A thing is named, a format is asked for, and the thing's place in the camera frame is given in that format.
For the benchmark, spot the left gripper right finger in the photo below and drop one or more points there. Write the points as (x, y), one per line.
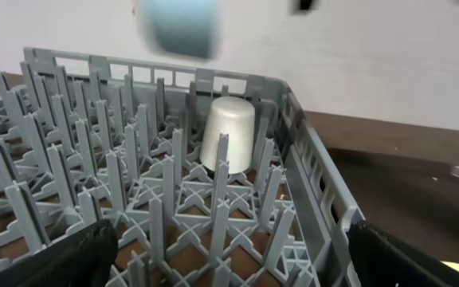
(380, 259)

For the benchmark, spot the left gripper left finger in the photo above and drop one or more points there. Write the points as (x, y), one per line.
(82, 259)

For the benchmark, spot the white plastic cup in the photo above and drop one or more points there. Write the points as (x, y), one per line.
(234, 117)

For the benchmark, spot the light blue bowl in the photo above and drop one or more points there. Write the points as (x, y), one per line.
(180, 28)

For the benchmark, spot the dark brown serving tray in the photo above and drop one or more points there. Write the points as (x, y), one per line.
(415, 200)

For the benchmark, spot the grey plastic dish rack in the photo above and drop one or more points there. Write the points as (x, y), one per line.
(86, 138)

